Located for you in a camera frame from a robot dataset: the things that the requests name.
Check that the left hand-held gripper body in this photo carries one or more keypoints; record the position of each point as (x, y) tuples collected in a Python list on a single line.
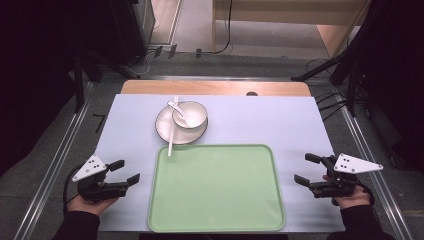
[(90, 186)]

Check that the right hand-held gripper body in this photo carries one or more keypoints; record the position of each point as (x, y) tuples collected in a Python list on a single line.
[(340, 183)]

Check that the person's left hand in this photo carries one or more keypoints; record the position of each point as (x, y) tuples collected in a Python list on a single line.
[(88, 206)]

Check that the person's right hand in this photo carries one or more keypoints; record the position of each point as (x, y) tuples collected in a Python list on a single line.
[(353, 200)]

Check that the white chopstick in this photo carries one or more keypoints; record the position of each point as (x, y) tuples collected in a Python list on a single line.
[(170, 143), (172, 140)]

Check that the white round plate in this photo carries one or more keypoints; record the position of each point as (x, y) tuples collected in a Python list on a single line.
[(165, 128)]

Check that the pale lavender table mat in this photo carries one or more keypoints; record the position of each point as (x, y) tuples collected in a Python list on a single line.
[(266, 120)]

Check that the white spoon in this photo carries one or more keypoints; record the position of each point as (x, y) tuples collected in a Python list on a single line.
[(178, 109)]

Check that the green plastic tray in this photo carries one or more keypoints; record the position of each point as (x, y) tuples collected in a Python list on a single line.
[(216, 190)]

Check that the white bowl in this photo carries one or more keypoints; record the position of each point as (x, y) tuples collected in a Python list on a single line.
[(195, 113)]

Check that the black metal stand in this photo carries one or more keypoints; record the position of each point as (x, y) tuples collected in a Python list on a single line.
[(78, 83), (333, 61)]

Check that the wooden table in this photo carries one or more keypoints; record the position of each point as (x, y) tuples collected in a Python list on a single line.
[(216, 88)]

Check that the black cabinet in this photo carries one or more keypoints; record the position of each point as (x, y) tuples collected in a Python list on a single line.
[(133, 30)]

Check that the light wooden bench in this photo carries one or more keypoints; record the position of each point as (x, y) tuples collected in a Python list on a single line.
[(283, 13)]

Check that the metal floor rail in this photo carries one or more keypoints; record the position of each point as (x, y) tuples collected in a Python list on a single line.
[(53, 166), (373, 156)]

